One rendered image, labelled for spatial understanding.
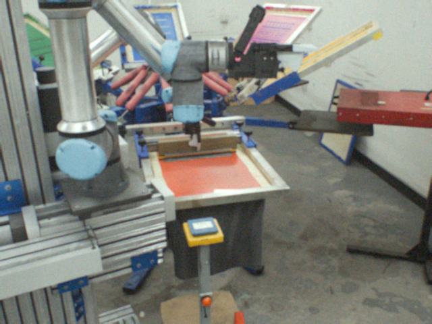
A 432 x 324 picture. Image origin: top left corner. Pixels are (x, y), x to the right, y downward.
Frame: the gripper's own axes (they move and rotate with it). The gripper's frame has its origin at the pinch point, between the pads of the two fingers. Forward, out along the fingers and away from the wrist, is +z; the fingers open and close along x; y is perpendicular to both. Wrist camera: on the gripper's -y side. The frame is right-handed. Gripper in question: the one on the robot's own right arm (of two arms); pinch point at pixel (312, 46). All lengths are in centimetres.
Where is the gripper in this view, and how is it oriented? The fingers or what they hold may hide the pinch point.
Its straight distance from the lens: 112.1
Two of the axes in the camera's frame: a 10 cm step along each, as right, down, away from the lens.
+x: 0.2, 2.6, -9.6
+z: 10.0, -0.2, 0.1
